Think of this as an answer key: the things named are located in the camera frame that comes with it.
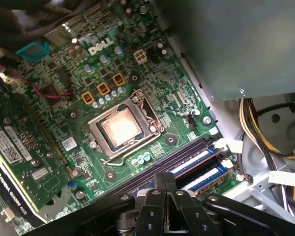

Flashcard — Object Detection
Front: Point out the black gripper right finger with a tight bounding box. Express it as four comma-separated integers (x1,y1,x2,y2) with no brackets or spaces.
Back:
165,172,295,236

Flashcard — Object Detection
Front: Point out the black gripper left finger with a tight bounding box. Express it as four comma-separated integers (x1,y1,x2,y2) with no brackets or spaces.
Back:
24,172,167,236

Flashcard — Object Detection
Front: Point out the RAM stick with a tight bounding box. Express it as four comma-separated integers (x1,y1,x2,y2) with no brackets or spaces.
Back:
131,147,221,196
180,162,234,195

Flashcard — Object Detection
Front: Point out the black open PC case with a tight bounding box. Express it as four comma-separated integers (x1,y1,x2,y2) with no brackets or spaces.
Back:
151,0,295,224

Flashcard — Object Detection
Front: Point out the metal CPU socket cover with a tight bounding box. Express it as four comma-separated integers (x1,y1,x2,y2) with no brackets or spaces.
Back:
88,89,164,160

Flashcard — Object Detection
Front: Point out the silver CPU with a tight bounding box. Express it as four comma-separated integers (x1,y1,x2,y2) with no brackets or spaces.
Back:
100,109,141,149

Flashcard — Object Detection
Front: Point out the green motherboard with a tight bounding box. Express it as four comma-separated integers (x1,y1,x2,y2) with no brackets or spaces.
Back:
0,0,240,217

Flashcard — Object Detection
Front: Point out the black Nvidia graphics card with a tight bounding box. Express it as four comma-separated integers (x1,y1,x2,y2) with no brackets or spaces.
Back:
0,81,74,224

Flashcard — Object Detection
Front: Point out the white four-pin power socket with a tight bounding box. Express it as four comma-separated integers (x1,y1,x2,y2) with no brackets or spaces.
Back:
133,49,148,65

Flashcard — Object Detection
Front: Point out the grey power supply unit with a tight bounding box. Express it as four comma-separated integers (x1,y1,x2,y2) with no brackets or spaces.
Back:
152,0,295,101

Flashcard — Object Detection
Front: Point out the teal board connector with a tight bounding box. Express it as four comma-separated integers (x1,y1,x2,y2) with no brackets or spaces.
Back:
16,40,52,62

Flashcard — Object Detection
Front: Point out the wire socket locking lever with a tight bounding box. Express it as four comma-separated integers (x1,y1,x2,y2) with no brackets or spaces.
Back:
100,131,163,167

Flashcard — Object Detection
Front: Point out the yellow and black wire bundle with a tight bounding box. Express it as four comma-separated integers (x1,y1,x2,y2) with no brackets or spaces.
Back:
237,97,295,218

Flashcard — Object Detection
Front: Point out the thin red wire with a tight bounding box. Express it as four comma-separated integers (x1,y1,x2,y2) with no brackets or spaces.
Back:
0,58,74,99

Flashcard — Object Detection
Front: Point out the dark thick cable bundle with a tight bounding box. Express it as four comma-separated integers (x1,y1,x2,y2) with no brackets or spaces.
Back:
0,0,101,51

